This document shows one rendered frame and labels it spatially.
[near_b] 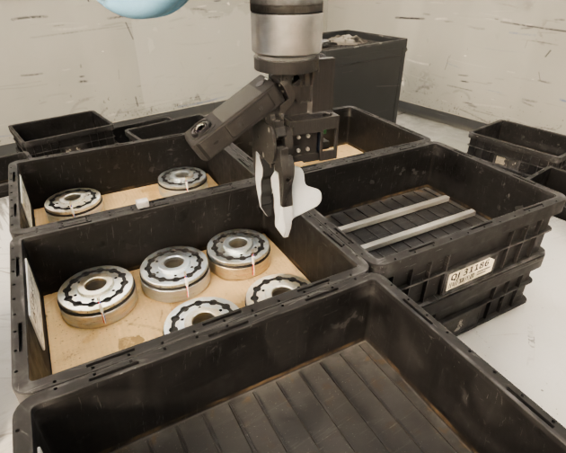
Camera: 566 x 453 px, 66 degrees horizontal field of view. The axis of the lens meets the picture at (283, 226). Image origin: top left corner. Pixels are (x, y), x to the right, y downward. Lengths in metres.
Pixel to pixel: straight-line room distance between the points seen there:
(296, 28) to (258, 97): 0.08
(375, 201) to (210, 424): 0.58
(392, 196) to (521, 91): 3.05
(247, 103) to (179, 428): 0.35
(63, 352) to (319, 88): 0.45
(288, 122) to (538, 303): 0.65
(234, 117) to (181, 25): 3.66
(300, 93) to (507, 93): 3.53
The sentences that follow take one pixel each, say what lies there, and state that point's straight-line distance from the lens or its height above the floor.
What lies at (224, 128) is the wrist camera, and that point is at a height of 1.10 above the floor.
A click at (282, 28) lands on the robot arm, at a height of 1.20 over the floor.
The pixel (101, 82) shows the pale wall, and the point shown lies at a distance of 3.92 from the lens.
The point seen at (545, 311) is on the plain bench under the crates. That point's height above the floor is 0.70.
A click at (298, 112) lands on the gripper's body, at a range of 0.51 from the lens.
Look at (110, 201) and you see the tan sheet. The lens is 0.97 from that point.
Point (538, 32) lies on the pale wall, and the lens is 3.87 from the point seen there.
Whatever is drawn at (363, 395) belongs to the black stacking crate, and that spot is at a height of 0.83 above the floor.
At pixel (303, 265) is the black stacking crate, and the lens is 0.70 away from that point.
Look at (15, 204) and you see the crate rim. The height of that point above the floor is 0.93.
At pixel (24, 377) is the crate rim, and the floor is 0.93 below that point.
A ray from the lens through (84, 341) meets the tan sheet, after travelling 0.65.
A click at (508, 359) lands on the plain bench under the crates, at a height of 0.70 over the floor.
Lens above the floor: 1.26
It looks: 31 degrees down
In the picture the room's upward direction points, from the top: straight up
